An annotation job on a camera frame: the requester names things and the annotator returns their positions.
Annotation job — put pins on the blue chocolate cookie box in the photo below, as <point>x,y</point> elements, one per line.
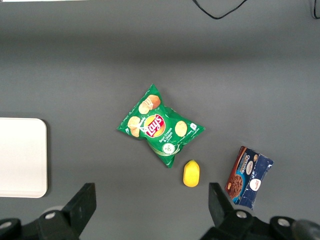
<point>250,177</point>

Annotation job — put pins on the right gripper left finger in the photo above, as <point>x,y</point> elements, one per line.
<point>77,212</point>

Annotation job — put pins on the white rectangular tray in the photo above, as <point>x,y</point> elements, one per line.
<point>22,157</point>

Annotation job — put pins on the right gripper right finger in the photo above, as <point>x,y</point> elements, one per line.
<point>222,217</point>

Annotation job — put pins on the yellow lemon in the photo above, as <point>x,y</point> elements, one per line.
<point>191,175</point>

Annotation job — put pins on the green chips bag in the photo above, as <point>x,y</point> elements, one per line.
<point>157,127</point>

